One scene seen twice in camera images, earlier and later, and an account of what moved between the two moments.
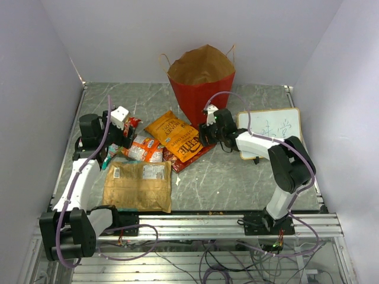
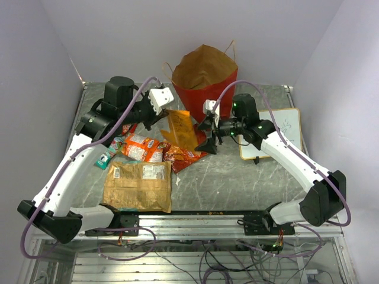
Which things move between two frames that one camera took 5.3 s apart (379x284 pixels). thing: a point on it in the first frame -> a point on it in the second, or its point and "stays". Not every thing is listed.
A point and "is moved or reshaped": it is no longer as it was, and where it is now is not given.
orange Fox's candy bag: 144,149 stays
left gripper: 122,140 -> 154,118
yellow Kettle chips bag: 177,134 is moved or reshaped
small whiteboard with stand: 279,123 stays
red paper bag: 201,77 stays
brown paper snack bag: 139,186 stays
